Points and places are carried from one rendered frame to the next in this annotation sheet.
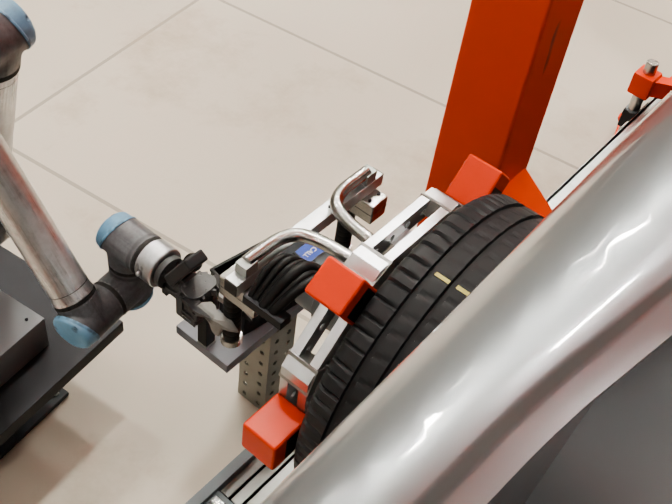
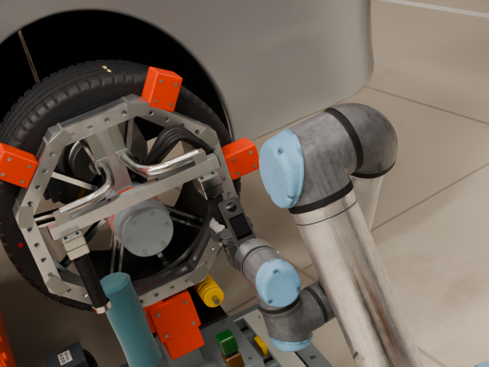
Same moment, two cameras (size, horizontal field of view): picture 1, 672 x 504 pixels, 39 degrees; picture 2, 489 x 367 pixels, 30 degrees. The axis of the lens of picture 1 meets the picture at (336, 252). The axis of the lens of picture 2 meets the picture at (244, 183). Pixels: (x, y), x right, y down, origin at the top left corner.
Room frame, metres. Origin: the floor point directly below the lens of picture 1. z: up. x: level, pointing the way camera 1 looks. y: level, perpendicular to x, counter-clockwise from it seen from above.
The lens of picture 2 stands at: (2.50, 1.55, 1.82)
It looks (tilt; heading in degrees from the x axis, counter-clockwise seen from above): 25 degrees down; 223
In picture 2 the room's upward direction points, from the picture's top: 18 degrees counter-clockwise
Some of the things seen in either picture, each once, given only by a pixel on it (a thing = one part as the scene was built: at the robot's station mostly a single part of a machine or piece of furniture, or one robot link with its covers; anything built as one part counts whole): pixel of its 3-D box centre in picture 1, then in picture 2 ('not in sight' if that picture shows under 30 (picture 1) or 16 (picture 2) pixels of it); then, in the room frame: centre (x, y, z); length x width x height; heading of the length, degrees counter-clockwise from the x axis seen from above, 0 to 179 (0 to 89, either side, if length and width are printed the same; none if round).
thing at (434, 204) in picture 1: (384, 325); (129, 207); (1.14, -0.11, 0.85); 0.54 x 0.07 x 0.54; 147
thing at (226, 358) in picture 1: (263, 299); not in sight; (1.50, 0.16, 0.44); 0.43 x 0.17 x 0.03; 147
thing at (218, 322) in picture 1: (217, 325); not in sight; (1.12, 0.20, 0.81); 0.09 x 0.03 x 0.06; 49
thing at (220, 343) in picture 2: not in sight; (226, 342); (1.34, 0.27, 0.64); 0.04 x 0.04 x 0.04; 57
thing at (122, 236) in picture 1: (130, 243); (271, 277); (1.29, 0.42, 0.81); 0.12 x 0.09 x 0.10; 57
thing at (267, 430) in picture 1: (274, 430); (239, 158); (0.88, 0.06, 0.85); 0.09 x 0.08 x 0.07; 147
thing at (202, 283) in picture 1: (188, 289); (244, 248); (1.20, 0.28, 0.80); 0.12 x 0.08 x 0.09; 57
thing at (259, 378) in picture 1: (266, 347); not in sight; (1.53, 0.14, 0.21); 0.10 x 0.10 x 0.42; 57
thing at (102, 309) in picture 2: (345, 225); (91, 280); (1.41, -0.01, 0.83); 0.04 x 0.04 x 0.16
